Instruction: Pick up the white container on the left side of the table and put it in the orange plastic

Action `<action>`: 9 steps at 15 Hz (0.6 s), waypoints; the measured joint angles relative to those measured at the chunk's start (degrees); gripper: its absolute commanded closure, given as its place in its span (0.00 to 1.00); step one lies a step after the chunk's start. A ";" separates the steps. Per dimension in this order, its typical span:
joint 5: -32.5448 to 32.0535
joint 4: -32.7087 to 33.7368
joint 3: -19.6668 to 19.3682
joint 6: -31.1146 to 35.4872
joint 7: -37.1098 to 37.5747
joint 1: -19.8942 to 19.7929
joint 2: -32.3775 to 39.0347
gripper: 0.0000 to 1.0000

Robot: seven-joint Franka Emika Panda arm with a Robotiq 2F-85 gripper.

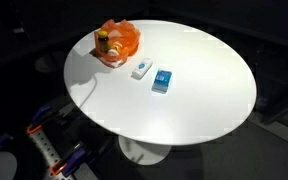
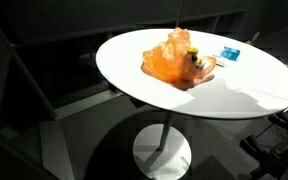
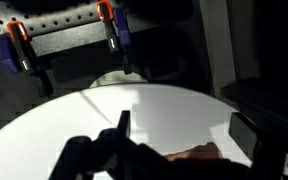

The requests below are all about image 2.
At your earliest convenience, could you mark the blue mints box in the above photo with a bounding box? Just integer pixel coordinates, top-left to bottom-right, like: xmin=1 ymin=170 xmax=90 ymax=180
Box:
xmin=221 ymin=46 xmax=242 ymax=62

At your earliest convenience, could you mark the white table pedestal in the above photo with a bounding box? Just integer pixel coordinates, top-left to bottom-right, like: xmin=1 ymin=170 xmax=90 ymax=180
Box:
xmin=132 ymin=111 xmax=193 ymax=180

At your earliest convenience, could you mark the white-lidded jar with orange label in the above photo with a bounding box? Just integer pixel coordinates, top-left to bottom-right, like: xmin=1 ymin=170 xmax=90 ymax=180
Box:
xmin=194 ymin=59 xmax=205 ymax=71

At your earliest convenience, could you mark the dark bottle with yellow cap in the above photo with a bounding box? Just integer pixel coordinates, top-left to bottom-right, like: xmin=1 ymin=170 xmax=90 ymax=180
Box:
xmin=187 ymin=47 xmax=200 ymax=63

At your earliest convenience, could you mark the round white table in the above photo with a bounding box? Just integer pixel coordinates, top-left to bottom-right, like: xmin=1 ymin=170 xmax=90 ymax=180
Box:
xmin=10 ymin=9 xmax=248 ymax=121

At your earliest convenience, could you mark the black equipment stand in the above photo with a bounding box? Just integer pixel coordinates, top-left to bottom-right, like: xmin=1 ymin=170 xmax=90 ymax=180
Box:
xmin=238 ymin=94 xmax=288 ymax=180

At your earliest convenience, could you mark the orange plastic bag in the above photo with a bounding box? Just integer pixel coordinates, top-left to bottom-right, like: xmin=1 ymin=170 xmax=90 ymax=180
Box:
xmin=141 ymin=27 xmax=217 ymax=85

